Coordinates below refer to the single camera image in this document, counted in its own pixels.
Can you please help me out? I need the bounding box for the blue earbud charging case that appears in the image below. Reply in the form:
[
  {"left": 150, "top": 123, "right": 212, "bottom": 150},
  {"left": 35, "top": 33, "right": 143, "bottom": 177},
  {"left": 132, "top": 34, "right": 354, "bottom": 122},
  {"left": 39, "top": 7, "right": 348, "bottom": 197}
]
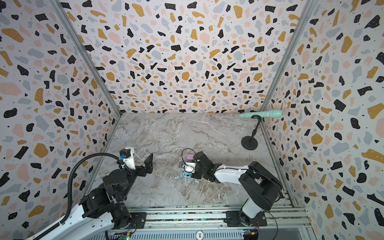
[{"left": 183, "top": 172, "right": 192, "bottom": 178}]

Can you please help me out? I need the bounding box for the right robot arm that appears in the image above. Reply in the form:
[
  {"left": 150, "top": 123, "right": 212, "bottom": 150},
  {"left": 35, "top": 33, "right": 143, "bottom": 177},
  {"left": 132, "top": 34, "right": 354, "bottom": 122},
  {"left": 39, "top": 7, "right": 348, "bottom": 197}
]
[{"left": 187, "top": 152, "right": 283, "bottom": 226}]

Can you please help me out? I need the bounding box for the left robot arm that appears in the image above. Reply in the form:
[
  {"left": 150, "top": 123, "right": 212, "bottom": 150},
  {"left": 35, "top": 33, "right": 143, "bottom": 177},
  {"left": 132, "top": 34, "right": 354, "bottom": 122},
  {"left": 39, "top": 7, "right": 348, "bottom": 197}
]
[{"left": 31, "top": 149, "right": 154, "bottom": 240}]

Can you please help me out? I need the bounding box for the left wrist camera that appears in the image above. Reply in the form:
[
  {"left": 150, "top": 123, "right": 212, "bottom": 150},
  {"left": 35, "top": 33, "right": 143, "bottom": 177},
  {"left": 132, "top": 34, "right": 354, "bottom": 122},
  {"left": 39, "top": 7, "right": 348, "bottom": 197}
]
[{"left": 119, "top": 147, "right": 136, "bottom": 170}]

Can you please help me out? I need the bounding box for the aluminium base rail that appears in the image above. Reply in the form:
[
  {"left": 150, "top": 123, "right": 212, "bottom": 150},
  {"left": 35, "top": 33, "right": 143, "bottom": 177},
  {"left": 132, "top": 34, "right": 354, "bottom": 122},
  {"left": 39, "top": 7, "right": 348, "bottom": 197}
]
[{"left": 53, "top": 205, "right": 316, "bottom": 240}]

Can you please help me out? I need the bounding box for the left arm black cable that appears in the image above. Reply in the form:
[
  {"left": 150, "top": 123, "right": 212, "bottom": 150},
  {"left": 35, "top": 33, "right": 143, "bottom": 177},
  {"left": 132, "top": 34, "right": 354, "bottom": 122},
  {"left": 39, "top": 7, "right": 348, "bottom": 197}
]
[{"left": 32, "top": 152, "right": 121, "bottom": 240}]

